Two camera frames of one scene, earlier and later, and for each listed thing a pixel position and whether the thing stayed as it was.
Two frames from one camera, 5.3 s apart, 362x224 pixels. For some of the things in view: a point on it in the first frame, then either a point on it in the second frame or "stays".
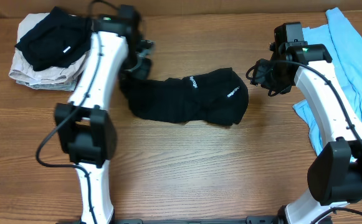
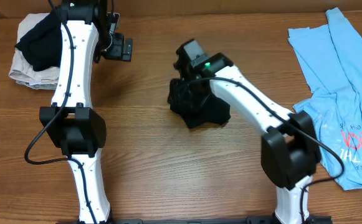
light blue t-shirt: [356, 71] stays
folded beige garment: [22, 68] stays
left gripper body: [138, 69] to [118, 47]
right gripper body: [268, 78] to [191, 104]
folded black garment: [57, 40] stays
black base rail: [250, 220] stays
